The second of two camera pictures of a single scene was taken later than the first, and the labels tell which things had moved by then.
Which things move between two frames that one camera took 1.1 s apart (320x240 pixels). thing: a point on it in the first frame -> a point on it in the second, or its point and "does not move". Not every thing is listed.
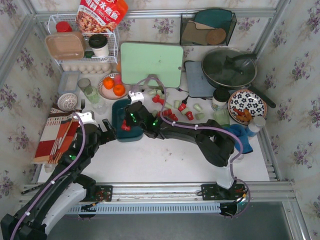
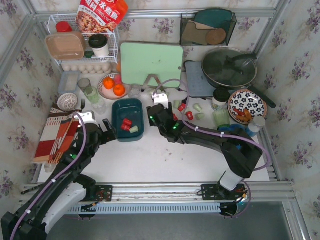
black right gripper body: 130,113 -> 155,113
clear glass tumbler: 100,108 does not move
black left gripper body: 107,135 does not move
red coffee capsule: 125,128 does not move
